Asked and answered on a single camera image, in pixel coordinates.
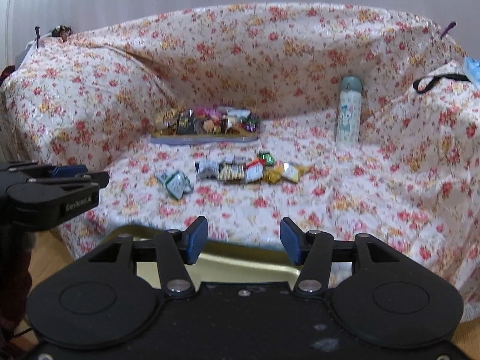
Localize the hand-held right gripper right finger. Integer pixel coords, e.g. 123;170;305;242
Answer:
279;217;410;297

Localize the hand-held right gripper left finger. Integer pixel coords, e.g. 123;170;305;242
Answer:
87;216;209;298

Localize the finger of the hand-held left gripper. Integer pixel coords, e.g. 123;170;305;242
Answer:
0;161;88;181
22;172;110;193

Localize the red and white snack packet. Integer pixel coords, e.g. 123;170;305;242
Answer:
243;159;265;184

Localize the pile of mixed snacks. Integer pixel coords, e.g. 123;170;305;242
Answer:
154;106;261;136

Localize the person's left forearm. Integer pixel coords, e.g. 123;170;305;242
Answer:
0;229;37;346

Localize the gold tin lid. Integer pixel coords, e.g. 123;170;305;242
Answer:
107;224;302;283

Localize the green and white snack packet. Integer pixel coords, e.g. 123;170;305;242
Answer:
155;170;193;200

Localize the gold foil snack packet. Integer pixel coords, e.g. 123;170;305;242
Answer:
262;167;286;185

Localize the white and yellow snack packet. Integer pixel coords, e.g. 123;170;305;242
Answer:
281;162;312;184

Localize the silver wrapped snack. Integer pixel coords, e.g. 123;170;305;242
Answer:
194;158;220;181

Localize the gold patterned snack packet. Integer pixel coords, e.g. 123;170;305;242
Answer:
217;162;246;182

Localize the brown small object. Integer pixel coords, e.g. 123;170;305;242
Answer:
52;25;73;42

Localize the cat print water bottle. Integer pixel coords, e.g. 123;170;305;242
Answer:
334;76;363;145

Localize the floral sofa cover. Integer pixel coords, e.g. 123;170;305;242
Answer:
0;2;480;323

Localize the light blue packet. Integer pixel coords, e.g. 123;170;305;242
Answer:
464;57;480;85

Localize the black strap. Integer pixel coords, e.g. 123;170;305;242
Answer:
412;74;470;94

